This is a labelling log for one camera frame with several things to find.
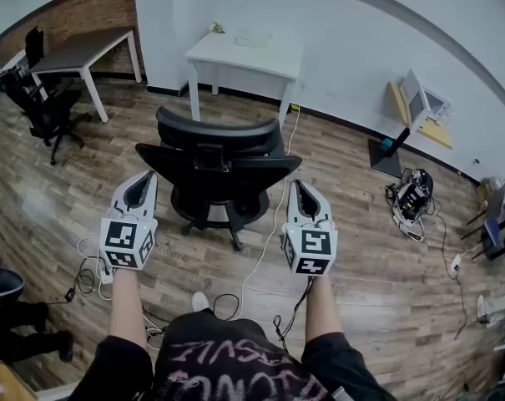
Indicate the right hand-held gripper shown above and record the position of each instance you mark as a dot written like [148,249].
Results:
[312,245]

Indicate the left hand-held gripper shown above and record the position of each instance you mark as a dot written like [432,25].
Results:
[122,236]

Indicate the black mesh office chair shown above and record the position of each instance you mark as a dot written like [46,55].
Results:
[218,140]

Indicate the person's left forearm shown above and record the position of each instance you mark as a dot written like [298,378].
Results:
[124,307]

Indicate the person's right forearm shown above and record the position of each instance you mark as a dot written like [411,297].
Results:
[323,307]

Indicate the small white plug box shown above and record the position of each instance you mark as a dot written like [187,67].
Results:
[106,275]

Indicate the black floor stand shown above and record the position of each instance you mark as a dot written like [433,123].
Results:
[385,161]

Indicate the small teal object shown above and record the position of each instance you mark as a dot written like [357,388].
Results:
[386,143]

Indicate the person's white shoe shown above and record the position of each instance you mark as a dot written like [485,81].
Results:
[200,301]

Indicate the black armchair on castors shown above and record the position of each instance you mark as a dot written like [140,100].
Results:
[47,107]

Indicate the person's black trousers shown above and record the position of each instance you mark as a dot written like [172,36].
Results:
[202,318]

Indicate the white monitor device on stand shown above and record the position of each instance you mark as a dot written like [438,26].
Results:
[437,134]

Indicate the grey table with white legs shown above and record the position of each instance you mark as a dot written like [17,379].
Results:
[77,52]

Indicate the white power strip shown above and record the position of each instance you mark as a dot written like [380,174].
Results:
[456,262]

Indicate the black padded round seat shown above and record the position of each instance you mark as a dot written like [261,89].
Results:
[1,284]

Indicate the pale green flat box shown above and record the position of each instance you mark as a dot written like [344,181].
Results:
[254,39]

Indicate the person in black clothes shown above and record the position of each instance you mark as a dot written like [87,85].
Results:
[235,366]

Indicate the black equipment base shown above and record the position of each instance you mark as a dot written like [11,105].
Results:
[31,343]

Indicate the small pink flower plant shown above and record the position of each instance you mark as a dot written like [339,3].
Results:
[217,27]

